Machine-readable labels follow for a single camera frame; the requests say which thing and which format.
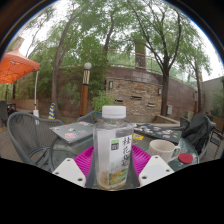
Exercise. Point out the blue yellow striped cone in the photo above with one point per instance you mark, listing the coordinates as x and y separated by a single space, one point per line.
52 111

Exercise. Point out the black metal patio chair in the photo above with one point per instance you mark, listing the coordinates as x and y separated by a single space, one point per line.
217 140

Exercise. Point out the clear bottle with white cap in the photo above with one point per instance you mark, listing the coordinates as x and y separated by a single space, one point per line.
111 150

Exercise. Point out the dark-trunked tree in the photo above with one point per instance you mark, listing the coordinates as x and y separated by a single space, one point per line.
165 90

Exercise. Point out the dark patio chairs group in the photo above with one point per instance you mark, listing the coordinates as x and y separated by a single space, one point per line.
4 113

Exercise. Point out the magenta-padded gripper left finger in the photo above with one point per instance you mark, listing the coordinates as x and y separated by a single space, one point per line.
70 171

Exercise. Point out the small yellow card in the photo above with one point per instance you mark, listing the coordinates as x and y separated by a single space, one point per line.
138 136

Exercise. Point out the green plant in blue pot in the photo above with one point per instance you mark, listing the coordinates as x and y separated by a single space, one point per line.
101 100

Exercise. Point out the grey laptop with stickers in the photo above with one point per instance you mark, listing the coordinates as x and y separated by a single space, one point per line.
71 131

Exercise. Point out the orange canopy tent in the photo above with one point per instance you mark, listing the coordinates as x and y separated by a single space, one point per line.
16 66

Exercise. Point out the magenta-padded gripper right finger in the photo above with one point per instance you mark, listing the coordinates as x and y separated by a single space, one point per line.
155 170

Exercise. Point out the pale-trunked leaning tree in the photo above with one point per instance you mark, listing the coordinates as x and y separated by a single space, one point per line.
56 80

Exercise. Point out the flat round red coaster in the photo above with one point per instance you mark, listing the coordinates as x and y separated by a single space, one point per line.
185 158

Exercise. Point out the white ceramic mug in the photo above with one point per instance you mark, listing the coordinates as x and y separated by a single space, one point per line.
161 150

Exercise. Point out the wooden lamp post white globe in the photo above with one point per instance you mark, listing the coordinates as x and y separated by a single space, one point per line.
85 95

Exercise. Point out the grey wall box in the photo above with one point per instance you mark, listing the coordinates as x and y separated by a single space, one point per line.
169 110

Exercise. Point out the black wall lantern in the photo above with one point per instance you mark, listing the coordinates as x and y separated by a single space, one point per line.
159 91
111 85

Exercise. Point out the dark laptop with stickers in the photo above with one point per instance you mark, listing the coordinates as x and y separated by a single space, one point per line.
160 131

